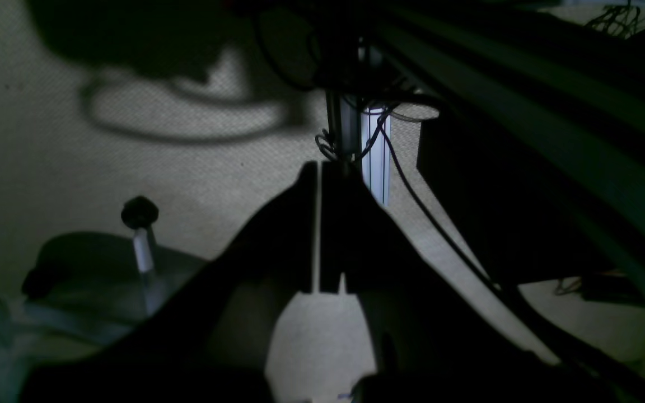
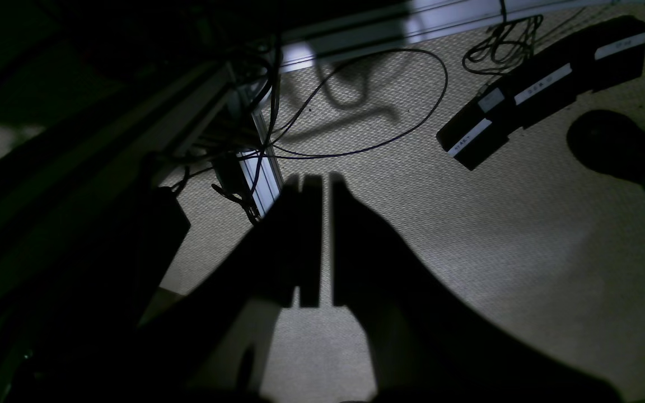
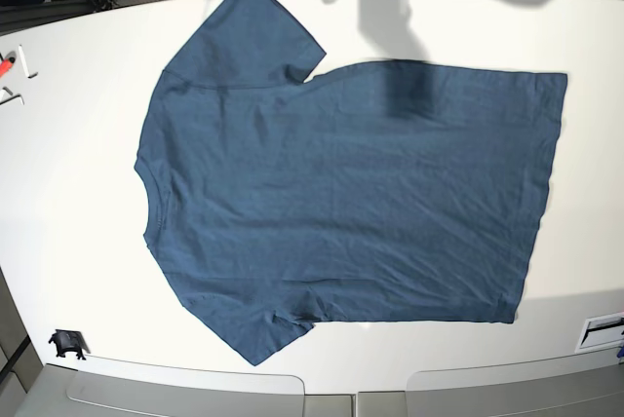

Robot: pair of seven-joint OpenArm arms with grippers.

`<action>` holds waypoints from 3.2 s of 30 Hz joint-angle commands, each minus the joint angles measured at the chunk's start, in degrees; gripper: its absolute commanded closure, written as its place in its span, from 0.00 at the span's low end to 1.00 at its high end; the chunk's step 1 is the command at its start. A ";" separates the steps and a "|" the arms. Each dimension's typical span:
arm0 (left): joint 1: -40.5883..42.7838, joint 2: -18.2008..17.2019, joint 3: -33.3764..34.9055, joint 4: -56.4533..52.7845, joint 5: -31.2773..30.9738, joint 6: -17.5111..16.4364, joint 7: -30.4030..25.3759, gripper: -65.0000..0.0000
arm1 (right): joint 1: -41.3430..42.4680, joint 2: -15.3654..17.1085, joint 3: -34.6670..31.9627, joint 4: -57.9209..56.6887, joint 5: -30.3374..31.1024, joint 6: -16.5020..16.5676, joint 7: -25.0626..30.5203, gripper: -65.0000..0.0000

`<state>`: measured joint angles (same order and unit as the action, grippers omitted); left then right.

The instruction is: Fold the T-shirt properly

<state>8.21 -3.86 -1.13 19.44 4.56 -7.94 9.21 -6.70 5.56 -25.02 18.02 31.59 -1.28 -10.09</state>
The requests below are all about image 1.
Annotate aluminium frame post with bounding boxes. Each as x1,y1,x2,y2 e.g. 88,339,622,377
325,45,393,207

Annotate black knob on rod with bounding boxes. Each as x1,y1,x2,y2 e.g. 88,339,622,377
120,195,160,274

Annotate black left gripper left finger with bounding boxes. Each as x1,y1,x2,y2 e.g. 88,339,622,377
20,162,319,402

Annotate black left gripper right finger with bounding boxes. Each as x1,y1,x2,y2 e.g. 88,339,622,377
320,162,619,402

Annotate black cable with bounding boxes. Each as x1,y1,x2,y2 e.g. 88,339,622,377
376,106,645,403

